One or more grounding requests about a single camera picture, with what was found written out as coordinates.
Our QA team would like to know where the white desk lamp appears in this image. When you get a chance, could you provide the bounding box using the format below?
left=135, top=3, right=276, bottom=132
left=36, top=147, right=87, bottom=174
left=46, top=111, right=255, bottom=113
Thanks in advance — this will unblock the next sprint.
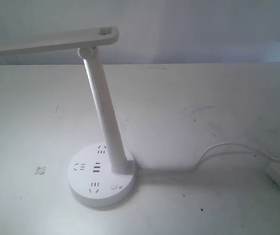
left=0, top=26, right=136, bottom=208

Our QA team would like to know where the small torn tape scrap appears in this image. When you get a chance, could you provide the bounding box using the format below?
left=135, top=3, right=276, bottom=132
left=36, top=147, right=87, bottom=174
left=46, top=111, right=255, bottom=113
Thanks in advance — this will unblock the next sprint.
left=34, top=166, right=46, bottom=175

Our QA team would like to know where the white power cable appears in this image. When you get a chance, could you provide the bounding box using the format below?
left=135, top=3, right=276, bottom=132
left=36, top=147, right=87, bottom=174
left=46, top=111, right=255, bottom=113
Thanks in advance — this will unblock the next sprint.
left=134, top=143, right=280, bottom=176

